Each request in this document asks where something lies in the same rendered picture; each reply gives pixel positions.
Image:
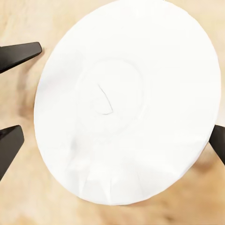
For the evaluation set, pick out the countertop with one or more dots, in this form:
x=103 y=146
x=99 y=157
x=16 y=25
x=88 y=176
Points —
x=30 y=194

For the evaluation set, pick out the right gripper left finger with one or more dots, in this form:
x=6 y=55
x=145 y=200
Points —
x=11 y=140

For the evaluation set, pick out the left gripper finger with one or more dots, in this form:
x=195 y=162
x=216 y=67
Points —
x=13 y=55

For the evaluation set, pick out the saucer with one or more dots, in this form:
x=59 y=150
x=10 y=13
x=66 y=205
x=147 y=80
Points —
x=127 y=101

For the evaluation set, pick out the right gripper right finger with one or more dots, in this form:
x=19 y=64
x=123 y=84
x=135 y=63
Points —
x=217 y=141

